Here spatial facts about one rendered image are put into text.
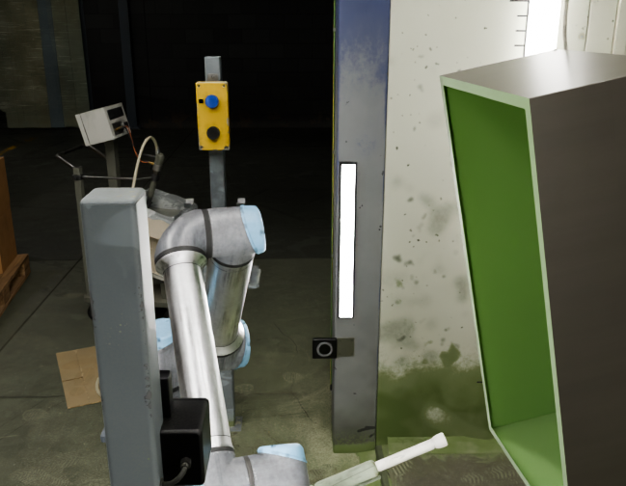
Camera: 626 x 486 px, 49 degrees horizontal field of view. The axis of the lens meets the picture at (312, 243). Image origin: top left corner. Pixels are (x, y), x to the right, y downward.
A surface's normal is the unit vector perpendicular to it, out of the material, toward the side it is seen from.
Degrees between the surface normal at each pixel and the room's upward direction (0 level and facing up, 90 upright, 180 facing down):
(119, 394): 90
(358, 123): 90
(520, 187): 89
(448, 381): 90
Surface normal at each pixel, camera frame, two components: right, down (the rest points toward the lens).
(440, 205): 0.03, 0.32
